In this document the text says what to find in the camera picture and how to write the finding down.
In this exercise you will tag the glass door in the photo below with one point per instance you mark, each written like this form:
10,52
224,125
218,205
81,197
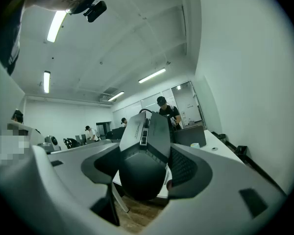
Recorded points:
188,106

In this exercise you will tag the black monitor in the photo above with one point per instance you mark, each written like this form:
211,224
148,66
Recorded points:
116,133

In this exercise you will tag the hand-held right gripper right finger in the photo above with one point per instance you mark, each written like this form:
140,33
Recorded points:
223,180

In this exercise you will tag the small white round object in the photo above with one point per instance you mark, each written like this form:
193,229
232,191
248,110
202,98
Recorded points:
215,148

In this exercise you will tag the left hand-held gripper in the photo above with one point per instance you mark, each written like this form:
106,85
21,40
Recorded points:
5,101

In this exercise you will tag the clear plastic container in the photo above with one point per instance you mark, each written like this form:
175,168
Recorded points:
195,145

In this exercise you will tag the ceiling tube light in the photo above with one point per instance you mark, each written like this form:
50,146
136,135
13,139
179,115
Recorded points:
152,75
115,96
56,26
46,81

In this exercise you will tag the black floor box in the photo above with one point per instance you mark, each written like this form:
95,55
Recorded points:
241,150
222,137

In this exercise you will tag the grey mouse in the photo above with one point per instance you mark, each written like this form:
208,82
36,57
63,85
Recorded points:
142,175

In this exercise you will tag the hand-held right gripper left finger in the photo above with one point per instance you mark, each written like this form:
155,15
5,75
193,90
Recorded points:
71,170

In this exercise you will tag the black baseboard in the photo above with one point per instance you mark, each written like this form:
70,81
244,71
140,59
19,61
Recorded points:
254,165

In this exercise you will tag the grey desk partition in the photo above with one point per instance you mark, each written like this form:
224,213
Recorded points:
189,136

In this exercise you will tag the person's black clothing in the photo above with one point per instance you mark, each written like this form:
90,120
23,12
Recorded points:
7,45

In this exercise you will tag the black head camera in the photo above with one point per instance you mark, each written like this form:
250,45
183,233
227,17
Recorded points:
96,10

